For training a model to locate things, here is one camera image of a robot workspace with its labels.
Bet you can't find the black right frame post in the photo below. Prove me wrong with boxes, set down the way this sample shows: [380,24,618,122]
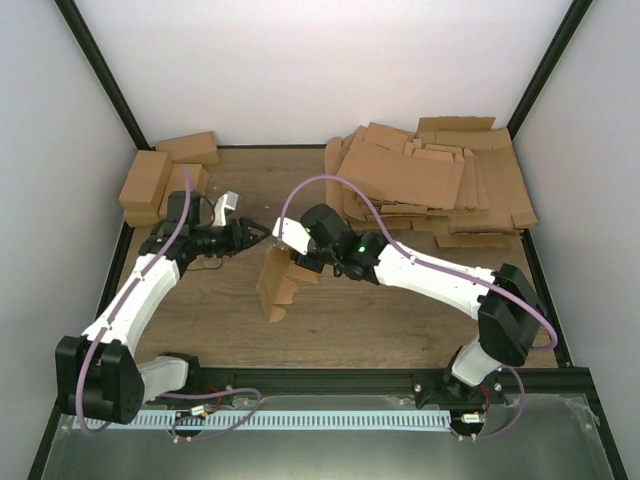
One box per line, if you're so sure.
[506,0,593,139]

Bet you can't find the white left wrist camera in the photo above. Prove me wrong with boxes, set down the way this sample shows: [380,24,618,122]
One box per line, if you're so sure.
[212,191,239,227]

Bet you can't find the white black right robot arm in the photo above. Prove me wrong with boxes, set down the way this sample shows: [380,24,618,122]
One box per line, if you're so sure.
[274,204,545,403]

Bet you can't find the folded cardboard box back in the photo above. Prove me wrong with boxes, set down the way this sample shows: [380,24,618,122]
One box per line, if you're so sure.
[155,131,220,166]

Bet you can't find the light blue slotted cable duct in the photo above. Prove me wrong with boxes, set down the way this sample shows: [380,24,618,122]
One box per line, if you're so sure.
[124,409,450,431]

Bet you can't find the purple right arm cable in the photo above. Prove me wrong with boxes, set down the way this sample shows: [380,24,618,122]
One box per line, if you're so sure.
[279,174,559,444]

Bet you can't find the folded cardboard box left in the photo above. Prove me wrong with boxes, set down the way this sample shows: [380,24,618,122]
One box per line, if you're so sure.
[119,150,172,213]

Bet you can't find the stack of flat cardboard blanks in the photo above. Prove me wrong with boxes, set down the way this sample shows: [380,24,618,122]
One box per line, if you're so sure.
[324,116,538,248]

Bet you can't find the folded cardboard box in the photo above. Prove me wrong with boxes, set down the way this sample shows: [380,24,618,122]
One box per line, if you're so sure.
[159,164,210,219]
[119,150,172,213]
[155,131,220,166]

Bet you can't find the brown cardboard box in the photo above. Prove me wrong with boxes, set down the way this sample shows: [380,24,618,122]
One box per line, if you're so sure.
[256,246,321,323]

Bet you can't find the black left frame post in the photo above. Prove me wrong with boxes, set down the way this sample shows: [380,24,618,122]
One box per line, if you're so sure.
[54,0,152,150]

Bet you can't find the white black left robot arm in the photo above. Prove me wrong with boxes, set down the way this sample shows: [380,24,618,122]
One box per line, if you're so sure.
[55,191,271,424]

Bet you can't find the black frame post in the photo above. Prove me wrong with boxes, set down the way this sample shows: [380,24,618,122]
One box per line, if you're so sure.
[54,0,152,150]
[506,0,593,139]

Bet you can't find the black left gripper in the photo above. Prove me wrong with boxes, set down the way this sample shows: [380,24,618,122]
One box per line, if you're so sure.
[192,218,271,258]

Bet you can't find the folded cardboard box middle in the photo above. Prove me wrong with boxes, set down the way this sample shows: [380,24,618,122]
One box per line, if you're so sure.
[159,164,210,219]

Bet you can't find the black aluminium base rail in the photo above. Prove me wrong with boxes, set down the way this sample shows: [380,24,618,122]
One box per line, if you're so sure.
[63,367,591,406]

